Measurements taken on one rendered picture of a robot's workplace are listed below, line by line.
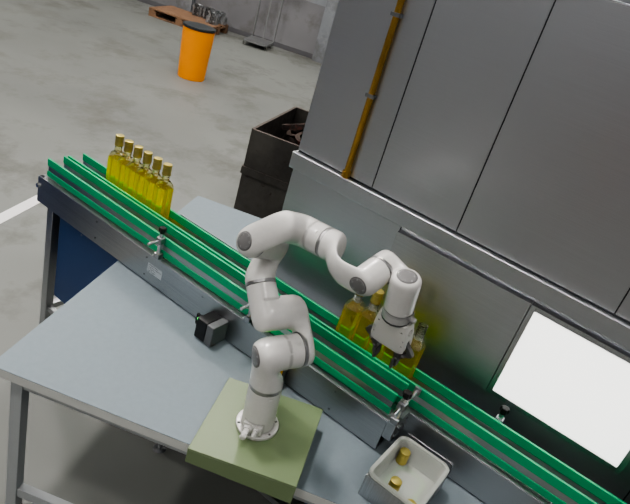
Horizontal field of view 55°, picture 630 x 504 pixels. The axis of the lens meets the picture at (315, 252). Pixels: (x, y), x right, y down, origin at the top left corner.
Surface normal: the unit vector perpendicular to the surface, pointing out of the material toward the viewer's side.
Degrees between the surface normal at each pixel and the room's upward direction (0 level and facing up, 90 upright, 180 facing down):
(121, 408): 0
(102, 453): 0
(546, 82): 90
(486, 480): 90
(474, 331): 90
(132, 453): 0
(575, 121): 90
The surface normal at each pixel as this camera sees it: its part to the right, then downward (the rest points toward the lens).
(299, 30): -0.23, 0.40
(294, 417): 0.21, -0.85
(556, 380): -0.57, 0.25
